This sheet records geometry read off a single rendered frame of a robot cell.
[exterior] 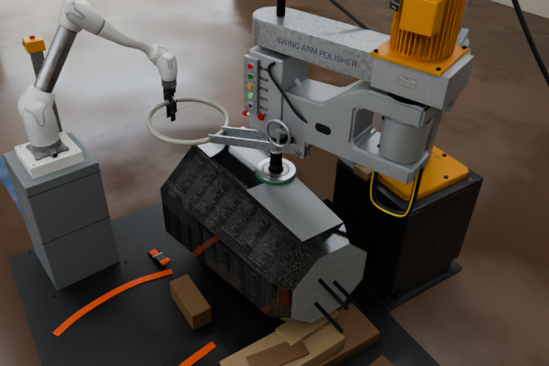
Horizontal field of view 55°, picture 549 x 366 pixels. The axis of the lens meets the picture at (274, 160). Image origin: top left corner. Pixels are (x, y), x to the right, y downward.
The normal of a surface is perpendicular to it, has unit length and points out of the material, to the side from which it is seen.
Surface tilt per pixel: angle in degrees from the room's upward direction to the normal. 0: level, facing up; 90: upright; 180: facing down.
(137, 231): 0
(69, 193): 90
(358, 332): 0
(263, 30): 90
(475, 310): 0
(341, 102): 90
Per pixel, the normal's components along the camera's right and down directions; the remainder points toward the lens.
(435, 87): -0.60, 0.45
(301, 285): 0.56, 0.49
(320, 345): 0.03, -0.82
